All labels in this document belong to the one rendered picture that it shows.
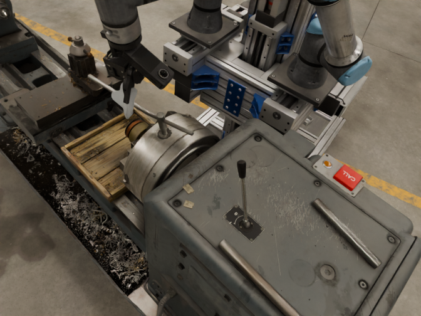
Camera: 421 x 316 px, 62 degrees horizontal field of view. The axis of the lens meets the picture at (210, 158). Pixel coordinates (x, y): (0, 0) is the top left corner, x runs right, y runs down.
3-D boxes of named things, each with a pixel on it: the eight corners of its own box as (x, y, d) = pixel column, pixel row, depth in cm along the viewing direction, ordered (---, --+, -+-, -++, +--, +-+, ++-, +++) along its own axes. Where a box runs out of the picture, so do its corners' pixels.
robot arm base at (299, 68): (297, 58, 142) (305, 37, 134) (331, 75, 138) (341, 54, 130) (280, 76, 134) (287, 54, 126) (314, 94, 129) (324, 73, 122)
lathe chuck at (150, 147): (213, 162, 131) (213, 110, 103) (150, 220, 119) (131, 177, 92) (197, 148, 134) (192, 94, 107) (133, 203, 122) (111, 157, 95)
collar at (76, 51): (94, 51, 136) (93, 44, 134) (77, 59, 132) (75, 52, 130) (83, 41, 139) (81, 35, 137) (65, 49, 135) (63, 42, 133)
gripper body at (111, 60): (127, 57, 86) (116, 15, 76) (156, 70, 84) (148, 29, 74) (108, 77, 83) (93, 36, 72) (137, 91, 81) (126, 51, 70)
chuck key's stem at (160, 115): (171, 137, 102) (166, 113, 92) (166, 143, 101) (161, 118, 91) (165, 134, 103) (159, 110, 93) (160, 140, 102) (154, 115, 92)
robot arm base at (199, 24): (201, 10, 156) (203, -12, 149) (228, 24, 152) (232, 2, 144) (180, 23, 148) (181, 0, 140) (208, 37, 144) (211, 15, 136)
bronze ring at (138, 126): (161, 127, 115) (143, 111, 118) (139, 141, 110) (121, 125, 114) (161, 145, 122) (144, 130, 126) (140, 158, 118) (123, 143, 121)
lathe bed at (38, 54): (222, 219, 147) (228, 195, 133) (162, 273, 130) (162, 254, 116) (28, 44, 203) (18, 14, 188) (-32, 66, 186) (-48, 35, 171)
